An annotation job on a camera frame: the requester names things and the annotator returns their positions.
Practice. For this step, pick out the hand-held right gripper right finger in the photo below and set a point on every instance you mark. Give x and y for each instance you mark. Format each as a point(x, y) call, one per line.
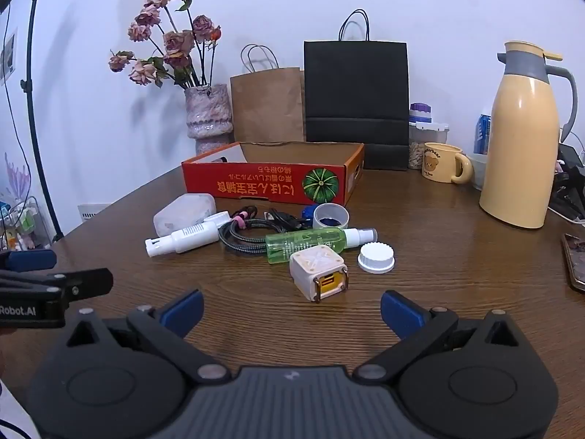
point(400, 313)

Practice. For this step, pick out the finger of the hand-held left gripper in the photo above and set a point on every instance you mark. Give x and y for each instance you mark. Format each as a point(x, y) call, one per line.
point(87, 283)
point(32, 259)

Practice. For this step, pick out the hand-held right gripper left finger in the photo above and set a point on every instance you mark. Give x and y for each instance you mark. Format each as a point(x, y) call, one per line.
point(185, 312)

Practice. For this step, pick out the white ridged jar lid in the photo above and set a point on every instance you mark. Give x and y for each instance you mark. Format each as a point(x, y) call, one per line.
point(375, 258)

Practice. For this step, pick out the white plastic bottle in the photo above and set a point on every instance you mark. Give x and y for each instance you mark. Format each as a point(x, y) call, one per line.
point(192, 238)

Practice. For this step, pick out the translucent white pouch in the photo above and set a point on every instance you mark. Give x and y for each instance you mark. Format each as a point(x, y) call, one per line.
point(183, 212)

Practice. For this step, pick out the white cube charger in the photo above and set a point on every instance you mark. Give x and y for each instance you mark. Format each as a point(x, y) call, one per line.
point(311, 265)

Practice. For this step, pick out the green spray bottle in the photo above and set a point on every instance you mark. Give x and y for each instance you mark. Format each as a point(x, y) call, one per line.
point(301, 242)

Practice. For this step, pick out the red cardboard box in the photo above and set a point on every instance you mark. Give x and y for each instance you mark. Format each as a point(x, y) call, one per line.
point(256, 185)

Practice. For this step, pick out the translucent plastic cup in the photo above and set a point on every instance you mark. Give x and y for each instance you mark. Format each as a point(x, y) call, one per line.
point(343, 217)

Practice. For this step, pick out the yellow bear mug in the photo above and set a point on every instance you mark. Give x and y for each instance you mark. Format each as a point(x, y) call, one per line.
point(438, 164)

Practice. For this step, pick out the clear storage jar white lid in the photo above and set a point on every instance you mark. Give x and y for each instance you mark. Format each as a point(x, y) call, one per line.
point(416, 151)

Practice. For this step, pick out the clear plastic bowl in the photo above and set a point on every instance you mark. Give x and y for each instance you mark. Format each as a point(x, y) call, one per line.
point(477, 169)

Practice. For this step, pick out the smartphone with patterned case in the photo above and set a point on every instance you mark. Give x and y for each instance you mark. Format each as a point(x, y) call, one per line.
point(576, 260)

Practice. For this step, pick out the blue drink can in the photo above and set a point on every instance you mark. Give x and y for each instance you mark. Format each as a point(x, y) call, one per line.
point(482, 132)

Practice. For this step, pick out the purple white small container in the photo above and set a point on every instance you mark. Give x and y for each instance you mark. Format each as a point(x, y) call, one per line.
point(420, 113)

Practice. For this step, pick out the mottled pink ceramic vase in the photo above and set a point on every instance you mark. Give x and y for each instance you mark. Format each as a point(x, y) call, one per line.
point(208, 109)

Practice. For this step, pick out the yellow thermos jug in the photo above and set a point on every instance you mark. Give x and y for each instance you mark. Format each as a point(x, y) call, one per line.
point(516, 146)

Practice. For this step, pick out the black light stand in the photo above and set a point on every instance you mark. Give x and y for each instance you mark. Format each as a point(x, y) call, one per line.
point(31, 55)

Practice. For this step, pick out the black desk gadget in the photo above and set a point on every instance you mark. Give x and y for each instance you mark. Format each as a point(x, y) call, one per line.
point(569, 192)

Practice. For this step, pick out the brown paper bag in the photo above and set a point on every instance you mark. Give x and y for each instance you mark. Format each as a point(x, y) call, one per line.
point(267, 105)

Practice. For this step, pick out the black chair back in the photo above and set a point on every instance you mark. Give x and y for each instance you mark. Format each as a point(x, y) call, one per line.
point(356, 82)

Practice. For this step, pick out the dried pink flowers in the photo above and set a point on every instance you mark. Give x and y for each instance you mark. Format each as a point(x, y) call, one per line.
point(176, 41)

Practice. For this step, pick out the wall poster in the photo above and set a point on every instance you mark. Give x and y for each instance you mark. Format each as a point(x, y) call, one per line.
point(9, 55)

